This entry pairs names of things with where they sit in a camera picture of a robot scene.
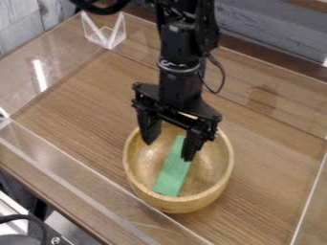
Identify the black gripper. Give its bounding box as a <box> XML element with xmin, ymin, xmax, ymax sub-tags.
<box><xmin>132</xmin><ymin>62</ymin><xmax>223</xmax><ymax>162</ymax></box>

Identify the green rectangular block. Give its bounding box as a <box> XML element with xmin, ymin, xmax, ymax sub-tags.
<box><xmin>152</xmin><ymin>135</ymin><xmax>192</xmax><ymax>197</ymax></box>

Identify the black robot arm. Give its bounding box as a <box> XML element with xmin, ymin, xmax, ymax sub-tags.
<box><xmin>132</xmin><ymin>0</ymin><xmax>223</xmax><ymax>161</ymax></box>

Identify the brown wooden bowl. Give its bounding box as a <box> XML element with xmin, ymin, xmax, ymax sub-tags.
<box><xmin>123</xmin><ymin>124</ymin><xmax>233</xmax><ymax>213</ymax></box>

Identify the clear acrylic tray wall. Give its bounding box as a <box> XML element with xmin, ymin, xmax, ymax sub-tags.
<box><xmin>0</xmin><ymin>17</ymin><xmax>327</xmax><ymax>245</ymax></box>

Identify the clear acrylic corner bracket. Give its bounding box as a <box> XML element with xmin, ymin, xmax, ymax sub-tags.
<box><xmin>80</xmin><ymin>11</ymin><xmax>127</xmax><ymax>50</ymax></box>

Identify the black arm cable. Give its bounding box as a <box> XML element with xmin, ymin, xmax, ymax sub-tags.
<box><xmin>69</xmin><ymin>0</ymin><xmax>227</xmax><ymax>95</ymax></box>

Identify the grey metal frame bracket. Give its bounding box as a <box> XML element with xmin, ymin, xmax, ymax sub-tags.
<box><xmin>44</xmin><ymin>220</ymin><xmax>103</xmax><ymax>245</ymax></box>

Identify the black cable lower left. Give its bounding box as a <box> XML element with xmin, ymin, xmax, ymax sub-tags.
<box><xmin>0</xmin><ymin>214</ymin><xmax>47</xmax><ymax>245</ymax></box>

